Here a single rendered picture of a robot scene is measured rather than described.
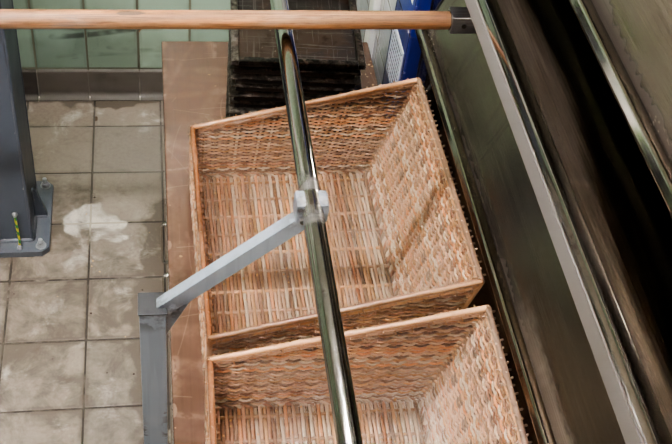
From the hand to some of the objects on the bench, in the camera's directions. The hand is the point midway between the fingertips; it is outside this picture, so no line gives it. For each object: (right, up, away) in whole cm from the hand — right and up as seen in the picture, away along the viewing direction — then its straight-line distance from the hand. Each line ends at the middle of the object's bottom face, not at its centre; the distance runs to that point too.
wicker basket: (+66, -42, +56) cm, 96 cm away
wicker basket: (+73, -84, +15) cm, 112 cm away
